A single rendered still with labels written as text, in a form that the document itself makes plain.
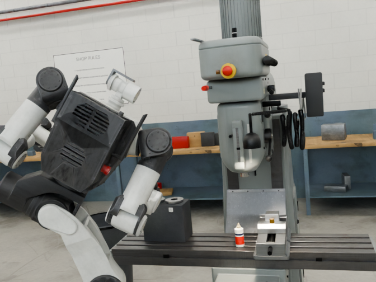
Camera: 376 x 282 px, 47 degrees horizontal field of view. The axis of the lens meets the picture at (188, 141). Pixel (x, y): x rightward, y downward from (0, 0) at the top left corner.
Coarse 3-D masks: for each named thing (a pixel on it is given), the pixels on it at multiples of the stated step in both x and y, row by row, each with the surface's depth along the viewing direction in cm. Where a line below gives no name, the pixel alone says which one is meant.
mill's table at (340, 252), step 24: (120, 240) 224; (192, 240) 212; (216, 240) 209; (312, 240) 198; (336, 240) 196; (360, 240) 193; (120, 264) 210; (144, 264) 206; (168, 264) 203; (192, 264) 200; (216, 264) 197; (240, 264) 194; (264, 264) 191; (288, 264) 188; (312, 264) 186; (336, 264) 183; (360, 264) 180
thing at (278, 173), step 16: (272, 128) 229; (288, 144) 237; (272, 160) 232; (288, 160) 234; (224, 176) 242; (256, 176) 236; (272, 176) 233; (288, 176) 234; (224, 192) 244; (288, 192) 234; (224, 208) 246; (288, 208) 235; (224, 224) 251; (288, 224) 236
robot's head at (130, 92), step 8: (112, 80) 154; (120, 80) 155; (112, 88) 155; (120, 88) 154; (128, 88) 153; (136, 88) 154; (112, 96) 155; (120, 96) 155; (128, 96) 154; (136, 96) 156; (120, 104) 155
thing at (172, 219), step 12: (168, 204) 210; (180, 204) 209; (156, 216) 212; (168, 216) 210; (180, 216) 208; (144, 228) 215; (156, 228) 213; (168, 228) 211; (180, 228) 209; (144, 240) 216; (156, 240) 214; (168, 240) 212; (180, 240) 210
